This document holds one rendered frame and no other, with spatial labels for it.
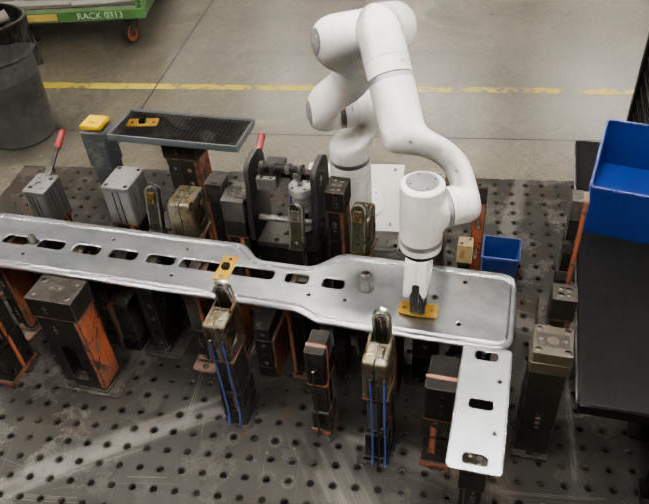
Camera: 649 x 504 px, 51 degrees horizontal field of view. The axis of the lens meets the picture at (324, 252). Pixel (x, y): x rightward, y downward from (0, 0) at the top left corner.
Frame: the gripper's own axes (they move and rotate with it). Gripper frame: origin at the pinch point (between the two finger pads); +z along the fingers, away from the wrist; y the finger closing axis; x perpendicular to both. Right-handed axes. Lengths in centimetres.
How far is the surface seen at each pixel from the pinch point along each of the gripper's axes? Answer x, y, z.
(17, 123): -255, -178, 85
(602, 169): 39, -56, 0
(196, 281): -52, 1, 3
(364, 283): -12.6, -3.4, 0.1
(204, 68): -189, -289, 103
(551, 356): 27.2, 11.8, -2.4
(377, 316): -6.1, 13.3, -8.1
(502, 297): 17.3, -7.8, 3.0
